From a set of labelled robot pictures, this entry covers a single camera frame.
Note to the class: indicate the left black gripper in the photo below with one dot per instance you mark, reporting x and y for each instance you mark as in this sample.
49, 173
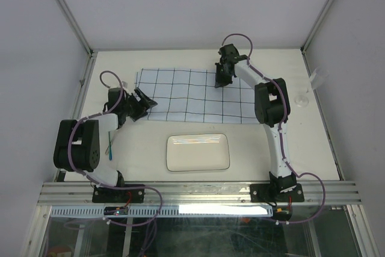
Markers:
144, 103

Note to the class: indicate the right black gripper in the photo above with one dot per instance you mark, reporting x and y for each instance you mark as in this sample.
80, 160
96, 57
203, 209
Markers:
220, 82

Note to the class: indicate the blue checkered cloth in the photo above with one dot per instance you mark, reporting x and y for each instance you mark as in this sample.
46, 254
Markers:
185, 95

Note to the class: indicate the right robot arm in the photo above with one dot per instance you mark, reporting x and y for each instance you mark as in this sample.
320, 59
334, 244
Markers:
271, 107

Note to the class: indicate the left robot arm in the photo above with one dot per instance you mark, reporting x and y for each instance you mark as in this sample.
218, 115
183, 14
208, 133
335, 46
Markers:
77, 148

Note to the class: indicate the white rectangular plate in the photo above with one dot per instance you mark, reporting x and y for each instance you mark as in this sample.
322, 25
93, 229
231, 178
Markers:
197, 152

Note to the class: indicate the spoon with blue handle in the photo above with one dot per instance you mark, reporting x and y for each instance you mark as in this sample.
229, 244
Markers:
108, 152

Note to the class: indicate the right aluminium frame post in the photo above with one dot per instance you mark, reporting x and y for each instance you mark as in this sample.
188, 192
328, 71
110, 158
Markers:
316, 25

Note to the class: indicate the aluminium frame post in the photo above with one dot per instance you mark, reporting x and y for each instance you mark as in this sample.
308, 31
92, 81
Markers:
73, 24
316, 25

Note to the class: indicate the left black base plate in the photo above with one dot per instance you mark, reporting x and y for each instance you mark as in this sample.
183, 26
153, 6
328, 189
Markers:
130, 192

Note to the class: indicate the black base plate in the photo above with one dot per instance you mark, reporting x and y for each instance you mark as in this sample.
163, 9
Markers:
130, 192
266, 193

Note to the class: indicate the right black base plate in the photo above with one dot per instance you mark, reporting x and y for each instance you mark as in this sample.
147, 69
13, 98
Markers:
266, 193

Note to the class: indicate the white slotted cable duct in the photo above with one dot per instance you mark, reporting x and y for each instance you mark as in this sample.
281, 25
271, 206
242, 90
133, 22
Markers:
189, 210

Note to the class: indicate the left aluminium frame post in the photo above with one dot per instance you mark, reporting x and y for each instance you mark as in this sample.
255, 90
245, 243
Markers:
73, 24

